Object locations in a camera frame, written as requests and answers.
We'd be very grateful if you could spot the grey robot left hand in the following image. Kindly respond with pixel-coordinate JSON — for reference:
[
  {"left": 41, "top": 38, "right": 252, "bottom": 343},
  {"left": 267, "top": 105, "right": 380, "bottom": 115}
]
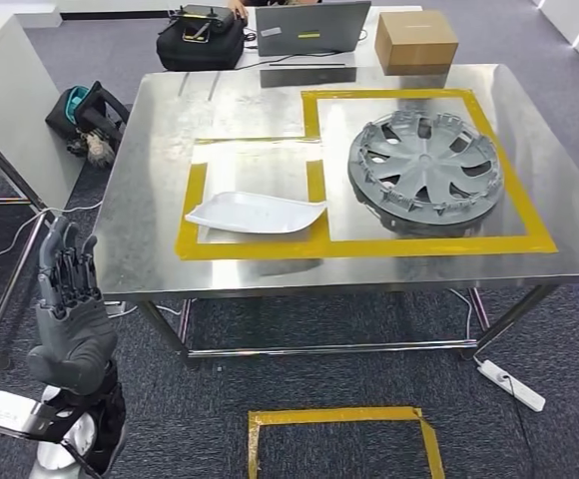
[{"left": 26, "top": 215, "right": 119, "bottom": 398}]

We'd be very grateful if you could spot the white plastic panel part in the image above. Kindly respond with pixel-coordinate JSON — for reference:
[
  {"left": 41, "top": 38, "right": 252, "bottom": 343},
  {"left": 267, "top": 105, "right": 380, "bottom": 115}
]
[{"left": 184, "top": 192, "right": 329, "bottom": 236}]

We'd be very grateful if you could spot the stainless steel workbench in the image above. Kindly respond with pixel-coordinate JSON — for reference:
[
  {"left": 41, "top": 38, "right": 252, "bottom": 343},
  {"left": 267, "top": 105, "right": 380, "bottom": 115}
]
[{"left": 92, "top": 64, "right": 579, "bottom": 371}]

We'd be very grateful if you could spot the yellow tape workbench marking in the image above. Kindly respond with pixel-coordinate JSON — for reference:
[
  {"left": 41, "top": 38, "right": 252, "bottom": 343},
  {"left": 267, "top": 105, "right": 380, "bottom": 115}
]
[{"left": 174, "top": 87, "right": 559, "bottom": 261}]

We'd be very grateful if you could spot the black teal backpack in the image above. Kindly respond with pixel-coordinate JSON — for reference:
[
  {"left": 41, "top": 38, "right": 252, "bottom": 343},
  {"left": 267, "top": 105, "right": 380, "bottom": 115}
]
[{"left": 45, "top": 80, "right": 131, "bottom": 167}]

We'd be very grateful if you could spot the steel side table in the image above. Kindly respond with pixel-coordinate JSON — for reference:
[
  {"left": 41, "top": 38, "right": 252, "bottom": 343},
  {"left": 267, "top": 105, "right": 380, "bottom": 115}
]
[{"left": 0, "top": 14, "right": 89, "bottom": 370}]

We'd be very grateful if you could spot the black carry bag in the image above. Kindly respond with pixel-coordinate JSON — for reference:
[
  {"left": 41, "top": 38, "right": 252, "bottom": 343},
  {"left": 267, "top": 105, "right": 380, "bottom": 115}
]
[{"left": 155, "top": 16, "right": 246, "bottom": 73}]

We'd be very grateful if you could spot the yellow floor tape marking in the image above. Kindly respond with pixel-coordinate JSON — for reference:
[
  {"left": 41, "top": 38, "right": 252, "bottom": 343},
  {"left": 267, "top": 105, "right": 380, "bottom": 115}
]
[{"left": 246, "top": 406, "right": 446, "bottom": 479}]

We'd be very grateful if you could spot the black yellow remote controller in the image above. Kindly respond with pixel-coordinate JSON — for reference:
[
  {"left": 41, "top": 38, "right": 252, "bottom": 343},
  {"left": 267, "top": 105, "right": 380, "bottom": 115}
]
[{"left": 161, "top": 5, "right": 237, "bottom": 43}]

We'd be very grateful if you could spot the grey laptop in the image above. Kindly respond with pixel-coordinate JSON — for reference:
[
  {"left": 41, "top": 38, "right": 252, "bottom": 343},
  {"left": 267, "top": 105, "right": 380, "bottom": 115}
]
[{"left": 254, "top": 0, "right": 372, "bottom": 58}]

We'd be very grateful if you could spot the grey plastic wheel hubcap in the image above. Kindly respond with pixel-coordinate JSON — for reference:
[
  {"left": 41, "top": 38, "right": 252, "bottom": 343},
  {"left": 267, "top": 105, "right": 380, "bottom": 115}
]
[{"left": 348, "top": 110, "right": 505, "bottom": 230}]

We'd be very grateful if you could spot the brown cardboard box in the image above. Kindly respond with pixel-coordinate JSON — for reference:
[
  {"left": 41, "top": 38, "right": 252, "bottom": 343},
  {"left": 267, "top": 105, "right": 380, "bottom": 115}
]
[{"left": 374, "top": 9, "right": 460, "bottom": 77}]

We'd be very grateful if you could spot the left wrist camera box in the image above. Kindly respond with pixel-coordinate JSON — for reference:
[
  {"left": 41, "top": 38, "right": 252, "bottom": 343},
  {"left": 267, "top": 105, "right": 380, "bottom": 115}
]
[{"left": 0, "top": 389, "right": 54, "bottom": 443}]

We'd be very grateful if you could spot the white power cable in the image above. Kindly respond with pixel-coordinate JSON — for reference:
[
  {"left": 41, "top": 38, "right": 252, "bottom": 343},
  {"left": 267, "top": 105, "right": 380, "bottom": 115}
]
[
  {"left": 0, "top": 198, "right": 104, "bottom": 269},
  {"left": 104, "top": 288, "right": 481, "bottom": 363}
]

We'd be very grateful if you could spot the thin black floor cable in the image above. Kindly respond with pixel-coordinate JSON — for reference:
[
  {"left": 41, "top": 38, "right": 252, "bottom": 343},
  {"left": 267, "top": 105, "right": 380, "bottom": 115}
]
[{"left": 501, "top": 376, "right": 537, "bottom": 479}]

